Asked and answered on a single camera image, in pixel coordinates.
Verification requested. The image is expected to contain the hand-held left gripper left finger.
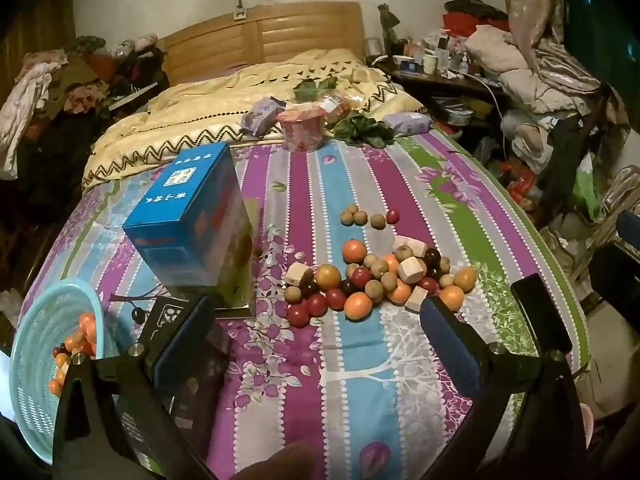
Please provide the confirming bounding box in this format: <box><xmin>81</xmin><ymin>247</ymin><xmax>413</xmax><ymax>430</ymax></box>
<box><xmin>52</xmin><ymin>295</ymin><xmax>217</xmax><ymax>480</ymax></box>

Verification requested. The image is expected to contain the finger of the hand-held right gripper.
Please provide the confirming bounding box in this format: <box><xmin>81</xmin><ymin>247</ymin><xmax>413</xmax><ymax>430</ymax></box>
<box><xmin>510</xmin><ymin>274</ymin><xmax>574</xmax><ymax>356</ymax></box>
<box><xmin>588</xmin><ymin>242</ymin><xmax>640</xmax><ymax>322</ymax></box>

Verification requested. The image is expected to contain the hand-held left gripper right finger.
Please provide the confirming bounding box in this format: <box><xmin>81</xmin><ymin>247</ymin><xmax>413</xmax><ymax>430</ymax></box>
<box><xmin>419</xmin><ymin>295</ymin><xmax>587</xmax><ymax>480</ymax></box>

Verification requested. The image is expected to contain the wooden block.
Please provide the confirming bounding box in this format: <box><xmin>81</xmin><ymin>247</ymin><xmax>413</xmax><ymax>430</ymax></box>
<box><xmin>285</xmin><ymin>261</ymin><xmax>313</xmax><ymax>288</ymax></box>
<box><xmin>397</xmin><ymin>256</ymin><xmax>427</xmax><ymax>284</ymax></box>
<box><xmin>404</xmin><ymin>287</ymin><xmax>432</xmax><ymax>313</ymax></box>
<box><xmin>392</xmin><ymin>236</ymin><xmax>428</xmax><ymax>258</ymax></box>

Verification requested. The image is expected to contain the pile of small fruits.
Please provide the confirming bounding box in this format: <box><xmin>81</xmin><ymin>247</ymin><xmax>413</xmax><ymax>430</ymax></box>
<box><xmin>48</xmin><ymin>312</ymin><xmax>98</xmax><ymax>396</ymax></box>
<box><xmin>282</xmin><ymin>235</ymin><xmax>480</xmax><ymax>328</ymax></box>

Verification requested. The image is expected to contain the light blue plastic basket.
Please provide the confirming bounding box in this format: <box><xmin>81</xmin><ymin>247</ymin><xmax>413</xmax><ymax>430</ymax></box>
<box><xmin>9</xmin><ymin>280</ymin><xmax>108</xmax><ymax>466</ymax></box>

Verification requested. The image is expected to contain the person's left hand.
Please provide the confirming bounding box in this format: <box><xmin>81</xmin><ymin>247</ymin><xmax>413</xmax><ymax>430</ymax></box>
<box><xmin>234</xmin><ymin>441</ymin><xmax>327</xmax><ymax>480</ymax></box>

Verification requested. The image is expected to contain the black cardboard box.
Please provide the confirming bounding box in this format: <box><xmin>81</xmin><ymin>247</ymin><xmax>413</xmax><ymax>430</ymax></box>
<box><xmin>117</xmin><ymin>297</ymin><xmax>233</xmax><ymax>466</ymax></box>

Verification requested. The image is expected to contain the green plastic bag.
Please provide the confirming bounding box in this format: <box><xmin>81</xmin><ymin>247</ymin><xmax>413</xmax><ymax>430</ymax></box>
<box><xmin>572</xmin><ymin>155</ymin><xmax>601</xmax><ymax>221</ymax></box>

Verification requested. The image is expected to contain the blue cardboard box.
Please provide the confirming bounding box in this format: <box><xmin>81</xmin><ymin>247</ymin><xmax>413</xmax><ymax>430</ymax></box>
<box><xmin>122</xmin><ymin>141</ymin><xmax>262</xmax><ymax>317</ymax></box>

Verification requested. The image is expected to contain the purple packet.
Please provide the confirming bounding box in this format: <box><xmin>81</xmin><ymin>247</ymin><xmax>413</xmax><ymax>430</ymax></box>
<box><xmin>382</xmin><ymin>111</ymin><xmax>432</xmax><ymax>137</ymax></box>
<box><xmin>241</xmin><ymin>97</ymin><xmax>286</xmax><ymax>137</ymax></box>

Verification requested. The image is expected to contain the yellow zigzag quilt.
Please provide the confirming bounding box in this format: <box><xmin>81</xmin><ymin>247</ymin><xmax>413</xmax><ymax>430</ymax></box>
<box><xmin>82</xmin><ymin>49</ymin><xmax>426</xmax><ymax>191</ymax></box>

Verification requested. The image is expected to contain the green leafy vegetable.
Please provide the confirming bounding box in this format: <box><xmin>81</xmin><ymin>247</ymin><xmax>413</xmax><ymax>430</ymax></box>
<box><xmin>334</xmin><ymin>112</ymin><xmax>396</xmax><ymax>148</ymax></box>
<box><xmin>292</xmin><ymin>76</ymin><xmax>338</xmax><ymax>106</ymax></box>

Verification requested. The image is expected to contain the pile of clothes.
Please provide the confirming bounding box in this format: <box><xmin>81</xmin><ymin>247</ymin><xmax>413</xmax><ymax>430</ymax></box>
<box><xmin>0</xmin><ymin>35</ymin><xmax>168</xmax><ymax>181</ymax></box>
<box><xmin>442</xmin><ymin>0</ymin><xmax>601</xmax><ymax>126</ymax></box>

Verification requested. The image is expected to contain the cluttered dark nightstand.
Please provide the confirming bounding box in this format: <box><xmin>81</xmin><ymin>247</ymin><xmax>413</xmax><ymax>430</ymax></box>
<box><xmin>367</xmin><ymin>55</ymin><xmax>506</xmax><ymax>126</ymax></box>

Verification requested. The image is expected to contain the pink instant noodle cup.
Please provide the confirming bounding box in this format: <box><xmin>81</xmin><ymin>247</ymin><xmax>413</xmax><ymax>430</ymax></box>
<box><xmin>276</xmin><ymin>105</ymin><xmax>326</xmax><ymax>153</ymax></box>

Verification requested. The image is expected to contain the red snack packet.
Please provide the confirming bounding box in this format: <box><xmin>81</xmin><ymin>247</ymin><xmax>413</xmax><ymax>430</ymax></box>
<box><xmin>320</xmin><ymin>94</ymin><xmax>353</xmax><ymax>123</ymax></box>

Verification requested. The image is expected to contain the shiny beige curtain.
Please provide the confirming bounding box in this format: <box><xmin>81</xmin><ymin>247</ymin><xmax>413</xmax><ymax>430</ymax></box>
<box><xmin>497</xmin><ymin>0</ymin><xmax>601</xmax><ymax>106</ymax></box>

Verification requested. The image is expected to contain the dark desk lamp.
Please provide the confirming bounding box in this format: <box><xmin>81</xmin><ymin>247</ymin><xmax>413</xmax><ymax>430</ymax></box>
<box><xmin>377</xmin><ymin>4</ymin><xmax>401</xmax><ymax>43</ymax></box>

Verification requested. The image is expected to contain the wooden headboard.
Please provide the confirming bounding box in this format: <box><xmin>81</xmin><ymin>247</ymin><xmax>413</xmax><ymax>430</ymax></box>
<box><xmin>157</xmin><ymin>1</ymin><xmax>366</xmax><ymax>86</ymax></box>

